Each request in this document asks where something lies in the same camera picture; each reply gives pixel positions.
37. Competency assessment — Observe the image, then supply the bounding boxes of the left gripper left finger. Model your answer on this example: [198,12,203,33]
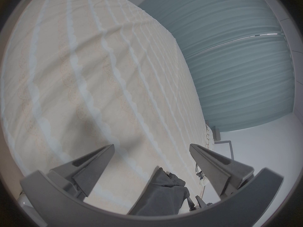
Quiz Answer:
[48,144,115,197]

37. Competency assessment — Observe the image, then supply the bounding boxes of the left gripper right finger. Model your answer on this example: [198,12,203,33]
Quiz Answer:
[189,144,255,196]

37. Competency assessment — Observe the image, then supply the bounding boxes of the black T-shirt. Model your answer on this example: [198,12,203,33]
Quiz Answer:
[128,167,190,216]

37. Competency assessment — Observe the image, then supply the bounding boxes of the bed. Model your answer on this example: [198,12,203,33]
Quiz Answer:
[0,0,235,215]

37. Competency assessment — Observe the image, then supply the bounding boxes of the white printed pillow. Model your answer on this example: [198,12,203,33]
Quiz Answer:
[205,124,215,151]

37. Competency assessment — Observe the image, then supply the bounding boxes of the grey bedside table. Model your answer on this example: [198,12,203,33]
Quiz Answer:
[205,120,220,141]

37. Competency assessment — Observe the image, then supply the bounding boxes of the blue-green curtain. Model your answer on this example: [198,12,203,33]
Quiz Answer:
[137,0,296,132]

